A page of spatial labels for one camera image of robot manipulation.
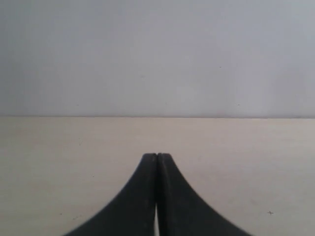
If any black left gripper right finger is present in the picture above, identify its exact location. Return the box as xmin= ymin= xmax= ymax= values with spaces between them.
xmin=156 ymin=153 xmax=249 ymax=236

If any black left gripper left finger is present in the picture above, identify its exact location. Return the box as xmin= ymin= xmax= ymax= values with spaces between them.
xmin=67 ymin=153 xmax=158 ymax=236

